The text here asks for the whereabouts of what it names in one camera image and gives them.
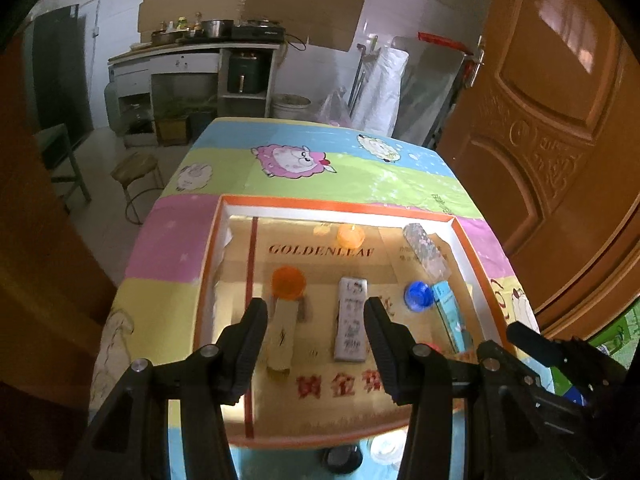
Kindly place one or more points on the large orange bottle cap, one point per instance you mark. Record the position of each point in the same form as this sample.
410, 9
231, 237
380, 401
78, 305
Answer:
287, 282

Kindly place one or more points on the black induction cooker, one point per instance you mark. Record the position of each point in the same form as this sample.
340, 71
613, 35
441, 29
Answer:
257, 31

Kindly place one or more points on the yellow green bottle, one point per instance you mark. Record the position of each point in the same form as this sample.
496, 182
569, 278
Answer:
183, 23

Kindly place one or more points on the dark wok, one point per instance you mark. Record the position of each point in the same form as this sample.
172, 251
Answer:
166, 37

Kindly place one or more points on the black bottle cap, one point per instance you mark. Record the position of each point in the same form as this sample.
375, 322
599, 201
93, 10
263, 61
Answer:
341, 460

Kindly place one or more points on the brown floor box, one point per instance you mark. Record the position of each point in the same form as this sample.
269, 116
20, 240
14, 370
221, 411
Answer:
172, 130

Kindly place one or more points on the leaning poles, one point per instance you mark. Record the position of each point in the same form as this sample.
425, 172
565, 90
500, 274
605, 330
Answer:
362, 75

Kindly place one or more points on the light blue box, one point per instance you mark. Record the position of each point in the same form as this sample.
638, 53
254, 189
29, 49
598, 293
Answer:
450, 310

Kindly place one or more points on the red strip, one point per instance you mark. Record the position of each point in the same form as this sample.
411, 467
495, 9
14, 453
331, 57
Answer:
442, 41

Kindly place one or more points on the steel pot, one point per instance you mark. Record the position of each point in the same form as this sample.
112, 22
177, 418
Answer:
216, 29

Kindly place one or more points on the brown wooden door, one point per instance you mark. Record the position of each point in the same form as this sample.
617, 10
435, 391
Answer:
550, 85

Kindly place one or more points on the gold box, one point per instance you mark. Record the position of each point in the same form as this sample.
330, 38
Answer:
281, 335

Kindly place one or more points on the grey gas cylinder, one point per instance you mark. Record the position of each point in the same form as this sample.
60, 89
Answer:
112, 107

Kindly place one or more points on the clear plastic bag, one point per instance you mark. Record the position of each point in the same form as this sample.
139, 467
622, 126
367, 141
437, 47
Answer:
334, 110

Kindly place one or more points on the blue bottle cap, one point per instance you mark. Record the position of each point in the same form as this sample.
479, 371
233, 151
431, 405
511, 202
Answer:
418, 296

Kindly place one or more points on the dark air fryer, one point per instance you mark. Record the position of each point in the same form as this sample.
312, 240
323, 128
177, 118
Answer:
246, 74

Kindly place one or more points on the dark doorway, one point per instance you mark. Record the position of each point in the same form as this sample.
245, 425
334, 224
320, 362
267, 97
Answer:
60, 70

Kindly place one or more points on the white bucket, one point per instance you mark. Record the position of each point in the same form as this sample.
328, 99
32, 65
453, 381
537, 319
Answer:
291, 106

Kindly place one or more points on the plastic wrapped board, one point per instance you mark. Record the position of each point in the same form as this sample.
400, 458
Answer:
425, 95

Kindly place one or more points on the small orange bottle cap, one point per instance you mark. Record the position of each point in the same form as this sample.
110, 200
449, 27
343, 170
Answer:
350, 235

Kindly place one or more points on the colourful cartoon sheep tablecloth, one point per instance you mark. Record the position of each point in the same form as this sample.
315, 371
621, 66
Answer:
350, 170

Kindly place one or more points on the white plastic bag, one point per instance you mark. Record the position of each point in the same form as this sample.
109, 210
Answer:
377, 90

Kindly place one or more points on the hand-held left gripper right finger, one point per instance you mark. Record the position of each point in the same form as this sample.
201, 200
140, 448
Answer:
375, 335

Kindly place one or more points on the clear bottle cap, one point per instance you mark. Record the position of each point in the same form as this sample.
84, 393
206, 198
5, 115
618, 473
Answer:
387, 447

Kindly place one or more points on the cardboard tray with orange rim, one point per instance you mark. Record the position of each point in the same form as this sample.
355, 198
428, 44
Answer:
325, 260

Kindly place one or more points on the green crate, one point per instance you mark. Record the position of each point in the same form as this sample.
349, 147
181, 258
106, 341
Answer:
625, 335

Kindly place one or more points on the round wooden stool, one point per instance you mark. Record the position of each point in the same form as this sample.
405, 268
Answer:
135, 166

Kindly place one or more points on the cardboard sheets on wall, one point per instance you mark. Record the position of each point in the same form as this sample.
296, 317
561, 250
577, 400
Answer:
300, 5

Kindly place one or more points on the clear plastic packet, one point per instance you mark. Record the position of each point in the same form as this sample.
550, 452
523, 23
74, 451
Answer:
426, 250

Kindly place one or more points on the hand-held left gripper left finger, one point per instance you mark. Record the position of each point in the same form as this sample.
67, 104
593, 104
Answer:
259, 335

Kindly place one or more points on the dark floor pot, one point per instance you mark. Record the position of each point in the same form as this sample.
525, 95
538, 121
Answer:
138, 125

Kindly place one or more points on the silver cartoon print box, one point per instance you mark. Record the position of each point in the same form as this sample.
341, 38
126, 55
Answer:
351, 320

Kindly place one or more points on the green frame chair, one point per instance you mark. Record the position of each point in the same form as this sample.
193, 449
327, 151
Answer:
62, 150

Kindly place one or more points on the white kitchen counter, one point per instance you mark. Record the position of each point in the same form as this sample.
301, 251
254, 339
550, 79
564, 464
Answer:
185, 62

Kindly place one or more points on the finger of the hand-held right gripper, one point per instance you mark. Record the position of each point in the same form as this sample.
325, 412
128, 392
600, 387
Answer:
535, 344

